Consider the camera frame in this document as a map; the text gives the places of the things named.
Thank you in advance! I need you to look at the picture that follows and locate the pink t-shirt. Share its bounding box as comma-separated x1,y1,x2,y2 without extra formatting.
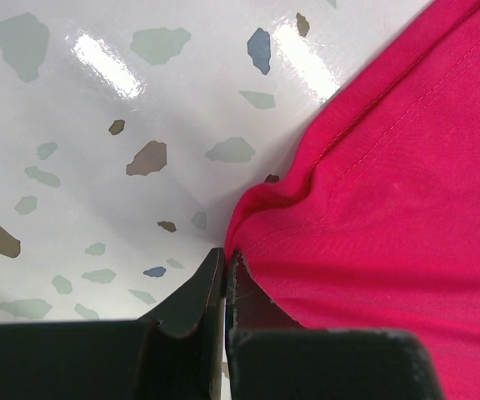
225,1,480,399

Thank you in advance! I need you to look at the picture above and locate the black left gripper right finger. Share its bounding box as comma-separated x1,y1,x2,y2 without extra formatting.
225,253,444,400

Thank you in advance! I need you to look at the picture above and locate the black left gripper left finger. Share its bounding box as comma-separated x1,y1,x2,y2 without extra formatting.
0,248,224,399

